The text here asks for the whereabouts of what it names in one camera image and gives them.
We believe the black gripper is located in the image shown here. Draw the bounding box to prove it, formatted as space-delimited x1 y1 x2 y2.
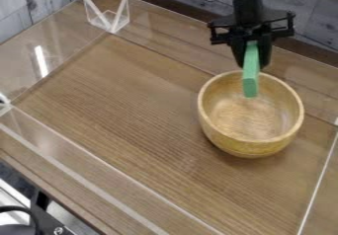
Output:
207 9 295 68

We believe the green rectangular stick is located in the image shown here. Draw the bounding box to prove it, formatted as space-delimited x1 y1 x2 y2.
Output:
241 41 260 98

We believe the wooden bowl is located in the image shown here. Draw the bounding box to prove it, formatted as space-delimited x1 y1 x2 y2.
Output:
196 71 304 159

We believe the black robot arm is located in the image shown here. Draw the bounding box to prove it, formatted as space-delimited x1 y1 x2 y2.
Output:
207 0 295 68

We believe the clear acrylic corner bracket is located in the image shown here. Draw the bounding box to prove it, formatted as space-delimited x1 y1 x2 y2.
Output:
82 0 129 34

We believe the black table leg bracket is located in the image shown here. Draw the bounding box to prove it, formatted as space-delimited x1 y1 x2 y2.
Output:
30 190 66 235

